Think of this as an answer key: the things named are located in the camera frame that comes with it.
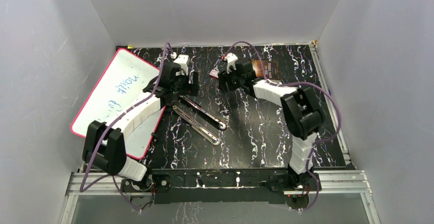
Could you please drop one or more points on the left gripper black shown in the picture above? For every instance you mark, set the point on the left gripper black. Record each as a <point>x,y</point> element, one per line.
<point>191,89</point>

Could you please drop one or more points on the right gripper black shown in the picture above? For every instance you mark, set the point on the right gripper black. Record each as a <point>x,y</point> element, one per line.
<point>223,77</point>

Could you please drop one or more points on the small red staple box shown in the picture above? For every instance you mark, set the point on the small red staple box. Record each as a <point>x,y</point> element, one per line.
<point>214,74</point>

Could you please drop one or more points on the black stapler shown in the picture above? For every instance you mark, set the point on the black stapler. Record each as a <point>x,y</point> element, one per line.
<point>199,118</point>

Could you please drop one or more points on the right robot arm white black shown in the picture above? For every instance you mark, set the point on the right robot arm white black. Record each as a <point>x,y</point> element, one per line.
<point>300,107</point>

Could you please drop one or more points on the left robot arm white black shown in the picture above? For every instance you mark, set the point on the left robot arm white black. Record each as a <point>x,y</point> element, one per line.
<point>105,141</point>

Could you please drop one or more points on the dark paperback book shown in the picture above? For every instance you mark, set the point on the dark paperback book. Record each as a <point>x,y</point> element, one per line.
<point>271,69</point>

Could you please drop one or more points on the pink-framed whiteboard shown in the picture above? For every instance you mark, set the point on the pink-framed whiteboard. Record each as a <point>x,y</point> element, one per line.
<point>118,89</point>

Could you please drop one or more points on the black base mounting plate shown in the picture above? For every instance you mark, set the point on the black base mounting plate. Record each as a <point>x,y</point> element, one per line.
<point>271,185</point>

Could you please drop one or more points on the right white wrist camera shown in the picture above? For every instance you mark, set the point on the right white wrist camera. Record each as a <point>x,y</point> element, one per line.
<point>231,60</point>

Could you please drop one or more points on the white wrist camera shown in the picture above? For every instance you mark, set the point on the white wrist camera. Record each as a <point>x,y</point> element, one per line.
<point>231,60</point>
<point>180,63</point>

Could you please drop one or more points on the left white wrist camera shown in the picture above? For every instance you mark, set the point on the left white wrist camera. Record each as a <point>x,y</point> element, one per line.
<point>180,63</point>

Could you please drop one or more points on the aluminium frame rail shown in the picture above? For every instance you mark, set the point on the aluminium frame rail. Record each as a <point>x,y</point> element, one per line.
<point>339,182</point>

